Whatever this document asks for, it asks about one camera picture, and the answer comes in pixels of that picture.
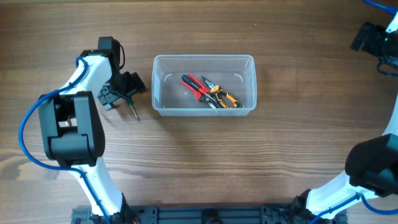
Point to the orange black long-nose pliers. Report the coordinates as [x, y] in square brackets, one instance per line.
[217, 91]

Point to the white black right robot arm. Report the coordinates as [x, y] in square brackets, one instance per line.
[371, 166]

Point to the clear plastic container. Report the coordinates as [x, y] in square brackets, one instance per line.
[178, 90]

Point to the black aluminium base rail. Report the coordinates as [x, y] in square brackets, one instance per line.
[248, 214]

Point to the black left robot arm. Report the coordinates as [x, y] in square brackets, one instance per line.
[73, 134]

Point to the black red screwdriver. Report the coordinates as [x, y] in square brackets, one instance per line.
[191, 82]

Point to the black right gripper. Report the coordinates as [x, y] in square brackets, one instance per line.
[377, 32]

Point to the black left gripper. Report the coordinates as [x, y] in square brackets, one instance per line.
[135, 83]

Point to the green handled screwdriver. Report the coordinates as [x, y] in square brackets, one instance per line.
[131, 105]

